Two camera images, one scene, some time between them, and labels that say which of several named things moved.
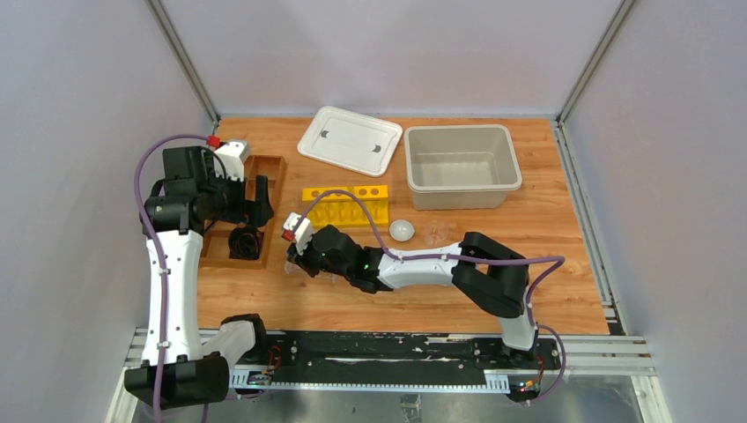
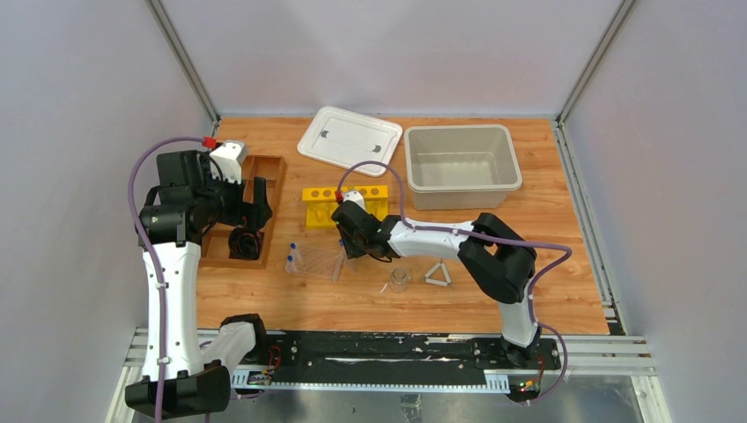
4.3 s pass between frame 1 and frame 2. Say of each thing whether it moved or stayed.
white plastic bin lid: stayed
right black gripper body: moved
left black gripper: stayed
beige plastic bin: stayed
